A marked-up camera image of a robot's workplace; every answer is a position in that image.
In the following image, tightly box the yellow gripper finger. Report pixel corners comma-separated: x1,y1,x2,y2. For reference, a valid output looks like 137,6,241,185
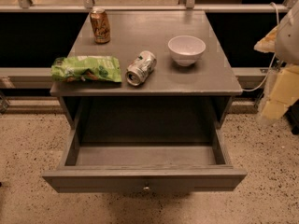
254,27,278,53
258,64,299,122

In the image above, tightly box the silver green 7up can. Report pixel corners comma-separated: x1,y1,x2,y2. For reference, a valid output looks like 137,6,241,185
126,50,157,86

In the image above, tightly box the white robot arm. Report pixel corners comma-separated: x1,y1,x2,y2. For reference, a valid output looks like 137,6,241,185
254,1,299,125

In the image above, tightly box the open grey top drawer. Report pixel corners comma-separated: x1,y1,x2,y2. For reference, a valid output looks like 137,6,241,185
43,120,247,192

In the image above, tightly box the orange brown soda can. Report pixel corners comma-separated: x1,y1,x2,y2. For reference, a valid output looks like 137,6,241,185
90,8,110,44

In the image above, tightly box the white ceramic bowl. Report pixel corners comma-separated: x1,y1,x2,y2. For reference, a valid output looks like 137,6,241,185
168,35,206,66

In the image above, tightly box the grey wooden cabinet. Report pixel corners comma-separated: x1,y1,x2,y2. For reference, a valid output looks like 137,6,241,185
50,10,242,123

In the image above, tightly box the green chip bag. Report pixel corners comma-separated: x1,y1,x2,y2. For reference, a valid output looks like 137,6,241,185
51,56,121,83

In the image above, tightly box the white cable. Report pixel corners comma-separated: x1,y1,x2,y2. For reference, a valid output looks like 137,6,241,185
242,1,281,93

